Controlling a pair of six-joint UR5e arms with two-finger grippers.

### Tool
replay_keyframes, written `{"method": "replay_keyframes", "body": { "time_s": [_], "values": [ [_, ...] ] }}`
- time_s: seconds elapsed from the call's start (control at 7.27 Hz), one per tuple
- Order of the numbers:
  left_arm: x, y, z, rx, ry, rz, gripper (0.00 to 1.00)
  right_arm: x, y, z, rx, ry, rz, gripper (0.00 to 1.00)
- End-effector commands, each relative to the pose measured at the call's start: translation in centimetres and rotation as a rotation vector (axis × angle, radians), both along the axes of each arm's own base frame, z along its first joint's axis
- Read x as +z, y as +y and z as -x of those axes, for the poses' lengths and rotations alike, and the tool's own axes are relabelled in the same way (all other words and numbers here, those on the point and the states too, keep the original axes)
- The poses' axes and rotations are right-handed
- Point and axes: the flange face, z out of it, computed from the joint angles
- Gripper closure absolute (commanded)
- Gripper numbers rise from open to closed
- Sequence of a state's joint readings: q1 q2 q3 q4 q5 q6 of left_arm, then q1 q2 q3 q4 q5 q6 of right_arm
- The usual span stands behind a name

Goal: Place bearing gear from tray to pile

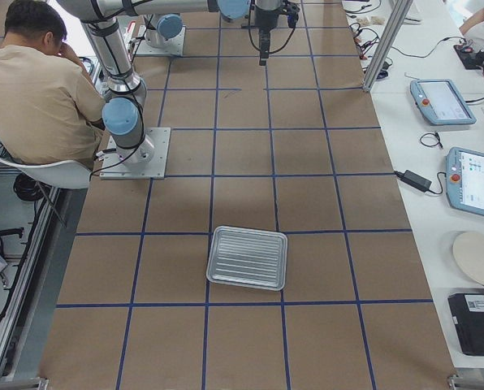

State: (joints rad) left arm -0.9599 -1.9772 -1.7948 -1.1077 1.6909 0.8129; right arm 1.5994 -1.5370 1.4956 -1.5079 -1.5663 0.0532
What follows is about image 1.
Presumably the black power adapter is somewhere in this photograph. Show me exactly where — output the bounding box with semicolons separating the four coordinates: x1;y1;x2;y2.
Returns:
394;170;432;193

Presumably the aluminium frame post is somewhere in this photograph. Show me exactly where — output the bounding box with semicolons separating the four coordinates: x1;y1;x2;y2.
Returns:
362;0;413;92

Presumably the black laptop box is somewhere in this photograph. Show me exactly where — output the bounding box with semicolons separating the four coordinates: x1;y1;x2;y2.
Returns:
447;293;484;357

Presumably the beige round plate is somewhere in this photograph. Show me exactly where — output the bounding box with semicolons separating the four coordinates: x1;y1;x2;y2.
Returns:
452;232;484;286

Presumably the white chair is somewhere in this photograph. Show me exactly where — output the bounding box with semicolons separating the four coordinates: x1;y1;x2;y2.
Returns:
0;157;93;228

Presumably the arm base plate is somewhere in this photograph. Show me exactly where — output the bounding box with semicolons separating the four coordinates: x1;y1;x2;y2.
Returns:
133;25;186;57
98;128;171;180

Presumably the far teach pendant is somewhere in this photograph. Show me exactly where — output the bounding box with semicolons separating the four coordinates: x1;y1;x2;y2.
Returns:
409;79;477;126

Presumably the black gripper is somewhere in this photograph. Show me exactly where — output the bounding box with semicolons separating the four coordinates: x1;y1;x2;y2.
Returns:
254;0;282;65

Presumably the near teach pendant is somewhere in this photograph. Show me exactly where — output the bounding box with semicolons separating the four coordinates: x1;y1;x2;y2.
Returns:
446;147;484;216

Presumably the person in beige shirt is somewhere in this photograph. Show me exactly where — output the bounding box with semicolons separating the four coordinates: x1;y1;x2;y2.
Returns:
0;1;105;168

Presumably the silver ribbed metal tray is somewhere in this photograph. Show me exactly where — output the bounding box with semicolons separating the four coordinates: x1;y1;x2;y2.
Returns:
206;226;288;291

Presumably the teach pendant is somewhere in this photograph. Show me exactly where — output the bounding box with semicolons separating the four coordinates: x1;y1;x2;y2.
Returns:
446;147;484;216
409;79;477;126

